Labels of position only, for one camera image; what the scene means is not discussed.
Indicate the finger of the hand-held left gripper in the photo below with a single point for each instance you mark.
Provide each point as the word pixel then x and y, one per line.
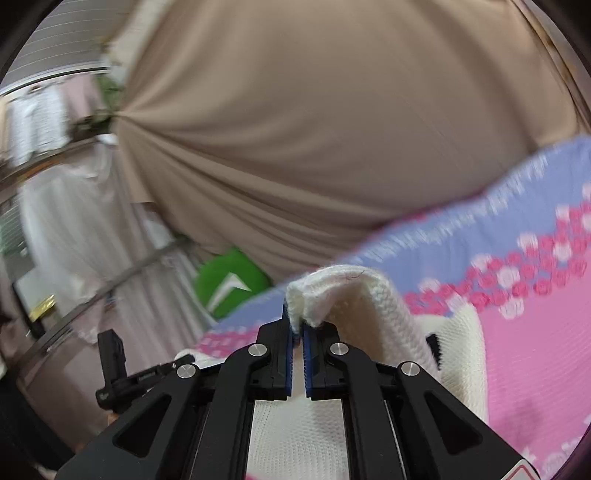
pixel 112 355

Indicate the beige draped cloth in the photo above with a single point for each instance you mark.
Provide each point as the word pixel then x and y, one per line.
pixel 323 115

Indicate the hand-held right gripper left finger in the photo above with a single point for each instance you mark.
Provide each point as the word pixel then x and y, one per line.
pixel 288 364

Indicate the white hanging clothes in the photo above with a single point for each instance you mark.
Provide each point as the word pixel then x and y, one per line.
pixel 39 120

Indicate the white red black knit sweater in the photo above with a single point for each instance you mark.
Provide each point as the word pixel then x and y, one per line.
pixel 369 314

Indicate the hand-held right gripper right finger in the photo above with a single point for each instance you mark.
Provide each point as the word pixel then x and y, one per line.
pixel 308 364

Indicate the white satin curtain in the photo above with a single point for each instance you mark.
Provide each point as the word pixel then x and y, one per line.
pixel 92 221

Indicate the green cushion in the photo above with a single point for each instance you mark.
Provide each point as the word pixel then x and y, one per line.
pixel 217 282

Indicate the metal bar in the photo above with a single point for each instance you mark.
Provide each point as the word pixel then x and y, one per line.
pixel 138 268

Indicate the pink floral bedsheet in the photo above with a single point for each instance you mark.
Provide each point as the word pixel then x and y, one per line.
pixel 531 346

